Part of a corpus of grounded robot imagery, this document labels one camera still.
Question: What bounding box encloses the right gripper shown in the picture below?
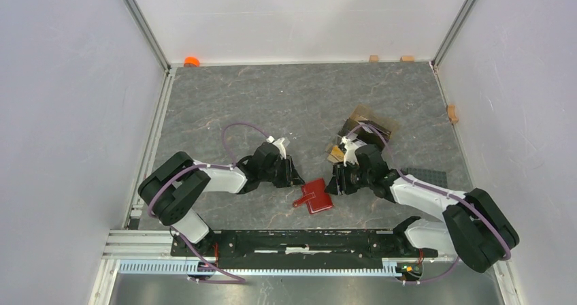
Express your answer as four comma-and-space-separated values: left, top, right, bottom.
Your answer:
324, 161, 372, 197

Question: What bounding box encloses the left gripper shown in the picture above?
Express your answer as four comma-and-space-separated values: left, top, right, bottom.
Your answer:
260, 155, 305, 188

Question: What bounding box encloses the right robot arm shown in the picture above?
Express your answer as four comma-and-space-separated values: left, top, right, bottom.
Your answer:
325, 145, 520, 273

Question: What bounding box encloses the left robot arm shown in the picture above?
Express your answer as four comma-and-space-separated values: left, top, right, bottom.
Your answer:
137, 142, 304, 256

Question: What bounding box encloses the gold card stack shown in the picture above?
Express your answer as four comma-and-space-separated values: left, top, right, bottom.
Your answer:
327, 145, 344, 163

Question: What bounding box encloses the white card stack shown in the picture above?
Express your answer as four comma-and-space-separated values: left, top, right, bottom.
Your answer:
344, 127, 371, 143

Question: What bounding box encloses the tiered acrylic card stand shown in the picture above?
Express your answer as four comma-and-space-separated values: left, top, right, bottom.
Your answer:
326, 103, 400, 163

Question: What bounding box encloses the black top card stack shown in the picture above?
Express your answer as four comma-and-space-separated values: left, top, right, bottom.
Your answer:
359, 121, 391, 139

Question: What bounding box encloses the grey studded baseplate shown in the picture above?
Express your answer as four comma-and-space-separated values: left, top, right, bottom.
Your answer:
401, 167, 448, 189

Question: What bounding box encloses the curved wooden piece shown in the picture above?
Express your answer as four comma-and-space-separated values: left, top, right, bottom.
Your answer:
446, 104, 459, 125

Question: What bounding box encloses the orange round cap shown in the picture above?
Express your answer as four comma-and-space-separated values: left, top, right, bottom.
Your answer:
183, 57, 200, 67

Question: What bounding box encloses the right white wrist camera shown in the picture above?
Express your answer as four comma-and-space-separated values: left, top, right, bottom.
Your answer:
341, 137, 359, 167

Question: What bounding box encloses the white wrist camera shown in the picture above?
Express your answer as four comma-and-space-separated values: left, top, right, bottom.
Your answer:
341, 137, 359, 167
266, 136, 290, 159

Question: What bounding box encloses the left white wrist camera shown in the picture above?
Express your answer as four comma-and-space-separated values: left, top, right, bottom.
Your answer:
266, 136, 290, 159

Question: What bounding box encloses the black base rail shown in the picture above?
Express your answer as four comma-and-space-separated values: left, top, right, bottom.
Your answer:
195, 229, 438, 270

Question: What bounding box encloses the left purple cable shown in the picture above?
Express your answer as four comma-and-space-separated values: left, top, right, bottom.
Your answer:
147, 122, 274, 286

